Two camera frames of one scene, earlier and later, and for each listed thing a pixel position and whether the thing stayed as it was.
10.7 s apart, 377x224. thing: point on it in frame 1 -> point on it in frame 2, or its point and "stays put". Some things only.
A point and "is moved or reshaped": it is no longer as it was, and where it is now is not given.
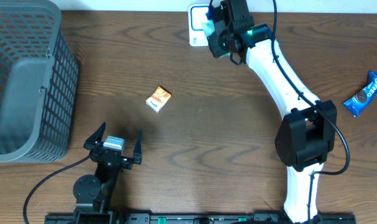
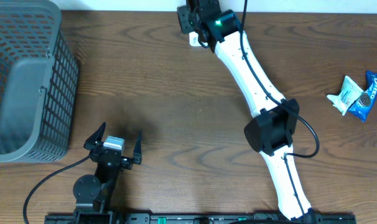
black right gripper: [213, 40] -> [183, 13]
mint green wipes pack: [208, 27] is moved or reshaped
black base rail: [196, 218] stays put
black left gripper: [125, 163] stays put
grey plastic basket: [33, 82] stays put
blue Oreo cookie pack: [361, 97] is moved or reshaped
